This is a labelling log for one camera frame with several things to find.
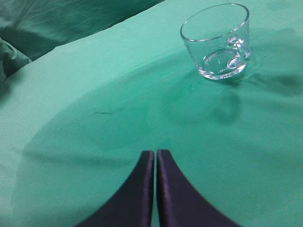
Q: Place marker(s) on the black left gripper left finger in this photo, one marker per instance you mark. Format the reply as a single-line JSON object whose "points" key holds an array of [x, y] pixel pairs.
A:
{"points": [[132, 203]]}

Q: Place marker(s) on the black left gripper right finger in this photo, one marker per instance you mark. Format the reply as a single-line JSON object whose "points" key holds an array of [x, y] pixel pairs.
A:
{"points": [[179, 203]]}

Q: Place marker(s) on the green table cloth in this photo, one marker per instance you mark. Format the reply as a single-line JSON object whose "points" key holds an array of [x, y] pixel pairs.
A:
{"points": [[74, 121]]}

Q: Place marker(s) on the clear glass mug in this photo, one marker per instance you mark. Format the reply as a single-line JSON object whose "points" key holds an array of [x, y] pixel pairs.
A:
{"points": [[218, 41]]}

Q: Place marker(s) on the green backdrop cloth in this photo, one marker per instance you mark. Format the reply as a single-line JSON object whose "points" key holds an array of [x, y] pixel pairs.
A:
{"points": [[31, 28]]}

